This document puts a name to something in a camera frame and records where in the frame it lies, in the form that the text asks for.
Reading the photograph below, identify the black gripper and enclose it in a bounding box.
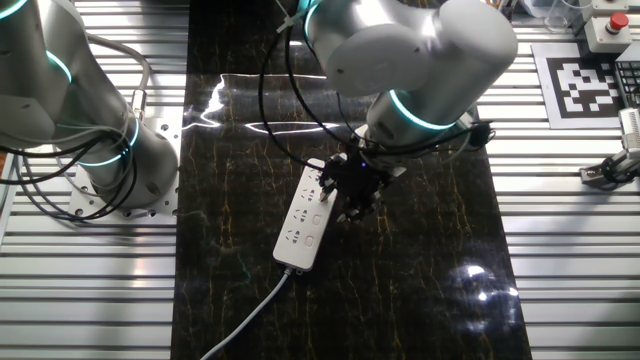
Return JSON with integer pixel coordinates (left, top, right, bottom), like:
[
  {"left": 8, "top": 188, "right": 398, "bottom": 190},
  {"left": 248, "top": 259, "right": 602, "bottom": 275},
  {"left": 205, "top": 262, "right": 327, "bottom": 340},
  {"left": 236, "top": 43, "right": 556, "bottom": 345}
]
[{"left": 316, "top": 151, "right": 407, "bottom": 224}]

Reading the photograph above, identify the grey power strip cable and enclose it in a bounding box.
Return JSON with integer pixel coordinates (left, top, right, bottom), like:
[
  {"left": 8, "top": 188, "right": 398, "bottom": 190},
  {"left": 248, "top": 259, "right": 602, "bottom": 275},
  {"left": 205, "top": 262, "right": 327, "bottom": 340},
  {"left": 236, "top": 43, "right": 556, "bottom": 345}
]
[{"left": 198, "top": 266, "right": 294, "bottom": 360}]

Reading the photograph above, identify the white power strip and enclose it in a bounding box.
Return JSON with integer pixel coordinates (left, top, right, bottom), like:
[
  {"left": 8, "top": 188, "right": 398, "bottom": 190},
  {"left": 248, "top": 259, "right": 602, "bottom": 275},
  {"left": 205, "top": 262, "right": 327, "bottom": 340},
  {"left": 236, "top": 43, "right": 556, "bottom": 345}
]
[{"left": 271, "top": 157, "right": 342, "bottom": 273}]

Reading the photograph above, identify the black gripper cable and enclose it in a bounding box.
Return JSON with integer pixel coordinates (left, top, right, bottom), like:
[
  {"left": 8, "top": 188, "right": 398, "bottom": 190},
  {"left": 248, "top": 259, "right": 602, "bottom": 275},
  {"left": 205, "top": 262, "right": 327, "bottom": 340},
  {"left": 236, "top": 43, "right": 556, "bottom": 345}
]
[{"left": 256, "top": 0, "right": 374, "bottom": 174}]

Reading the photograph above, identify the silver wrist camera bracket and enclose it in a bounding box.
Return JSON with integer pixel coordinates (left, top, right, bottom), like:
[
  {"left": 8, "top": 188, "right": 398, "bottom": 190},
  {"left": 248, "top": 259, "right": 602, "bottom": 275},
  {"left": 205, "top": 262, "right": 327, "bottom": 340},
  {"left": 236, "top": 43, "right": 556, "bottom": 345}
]
[{"left": 451, "top": 110, "right": 477, "bottom": 132}]

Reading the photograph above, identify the black white marker sheet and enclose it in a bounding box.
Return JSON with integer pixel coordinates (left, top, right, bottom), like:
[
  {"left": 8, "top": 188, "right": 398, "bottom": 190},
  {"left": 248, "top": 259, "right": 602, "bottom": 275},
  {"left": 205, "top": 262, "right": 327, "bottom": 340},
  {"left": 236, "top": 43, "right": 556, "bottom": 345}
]
[{"left": 530, "top": 41, "right": 627, "bottom": 131}]

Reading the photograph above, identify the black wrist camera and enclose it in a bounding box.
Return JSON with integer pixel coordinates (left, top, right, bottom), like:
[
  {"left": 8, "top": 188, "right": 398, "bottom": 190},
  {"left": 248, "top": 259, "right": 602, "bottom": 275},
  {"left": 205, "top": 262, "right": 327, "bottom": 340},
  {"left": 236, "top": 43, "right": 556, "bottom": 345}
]
[{"left": 466, "top": 119, "right": 497, "bottom": 150}]

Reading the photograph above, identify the black marble pattern mat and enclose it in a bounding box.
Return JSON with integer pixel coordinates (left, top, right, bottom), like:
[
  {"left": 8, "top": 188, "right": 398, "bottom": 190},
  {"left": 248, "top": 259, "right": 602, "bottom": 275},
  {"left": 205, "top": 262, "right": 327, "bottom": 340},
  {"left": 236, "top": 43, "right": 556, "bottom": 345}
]
[{"left": 169, "top": 0, "right": 534, "bottom": 360}]

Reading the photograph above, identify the grey emergency stop box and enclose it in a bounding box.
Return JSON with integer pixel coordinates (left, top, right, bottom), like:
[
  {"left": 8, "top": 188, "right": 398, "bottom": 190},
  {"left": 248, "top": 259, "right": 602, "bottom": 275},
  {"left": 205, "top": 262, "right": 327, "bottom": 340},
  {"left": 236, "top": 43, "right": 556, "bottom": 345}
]
[{"left": 583, "top": 11, "right": 633, "bottom": 54}]

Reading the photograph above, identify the black keyboard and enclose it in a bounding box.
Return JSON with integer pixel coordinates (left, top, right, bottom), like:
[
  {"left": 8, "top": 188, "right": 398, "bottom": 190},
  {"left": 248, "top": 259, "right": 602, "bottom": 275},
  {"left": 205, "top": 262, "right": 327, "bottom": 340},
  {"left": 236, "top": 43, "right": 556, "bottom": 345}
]
[{"left": 614, "top": 53, "right": 640, "bottom": 109}]

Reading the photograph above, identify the small metal foot bracket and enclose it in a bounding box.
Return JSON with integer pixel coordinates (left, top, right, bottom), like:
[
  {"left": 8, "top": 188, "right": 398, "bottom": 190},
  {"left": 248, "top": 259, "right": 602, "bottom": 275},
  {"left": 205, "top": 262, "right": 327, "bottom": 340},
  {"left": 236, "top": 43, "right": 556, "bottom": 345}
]
[{"left": 579, "top": 164, "right": 604, "bottom": 191}]

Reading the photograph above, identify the black base cable bundle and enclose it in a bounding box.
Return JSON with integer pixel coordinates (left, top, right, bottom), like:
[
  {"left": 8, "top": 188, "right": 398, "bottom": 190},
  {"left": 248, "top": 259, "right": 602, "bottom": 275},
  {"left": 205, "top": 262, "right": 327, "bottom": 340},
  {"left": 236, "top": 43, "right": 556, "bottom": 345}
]
[{"left": 0, "top": 133, "right": 138, "bottom": 225}]

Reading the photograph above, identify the black camera cable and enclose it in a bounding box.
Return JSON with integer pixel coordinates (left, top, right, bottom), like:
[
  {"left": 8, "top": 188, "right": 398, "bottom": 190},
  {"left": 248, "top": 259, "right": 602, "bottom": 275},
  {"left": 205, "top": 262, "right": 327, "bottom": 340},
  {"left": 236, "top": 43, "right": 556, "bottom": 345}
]
[{"left": 599, "top": 152, "right": 640, "bottom": 185}]

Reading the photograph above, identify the small grey camera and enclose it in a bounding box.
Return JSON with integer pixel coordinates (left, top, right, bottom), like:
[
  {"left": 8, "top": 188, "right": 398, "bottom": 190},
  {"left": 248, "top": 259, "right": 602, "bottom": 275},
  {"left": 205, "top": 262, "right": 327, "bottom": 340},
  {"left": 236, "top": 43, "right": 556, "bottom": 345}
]
[{"left": 618, "top": 106, "right": 640, "bottom": 152}]

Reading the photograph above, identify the thin grey gripper cable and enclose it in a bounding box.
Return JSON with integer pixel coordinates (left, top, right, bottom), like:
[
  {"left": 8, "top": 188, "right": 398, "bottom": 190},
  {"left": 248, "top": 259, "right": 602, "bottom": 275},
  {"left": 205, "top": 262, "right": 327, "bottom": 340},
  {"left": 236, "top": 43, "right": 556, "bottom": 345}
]
[{"left": 439, "top": 128, "right": 475, "bottom": 167}]

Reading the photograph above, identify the thick grey base cable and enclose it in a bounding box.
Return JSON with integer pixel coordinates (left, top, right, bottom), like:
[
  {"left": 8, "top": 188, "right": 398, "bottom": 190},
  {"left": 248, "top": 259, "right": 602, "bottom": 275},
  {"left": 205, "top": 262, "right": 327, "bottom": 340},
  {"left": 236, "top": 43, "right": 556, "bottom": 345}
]
[{"left": 87, "top": 34, "right": 153, "bottom": 124}]

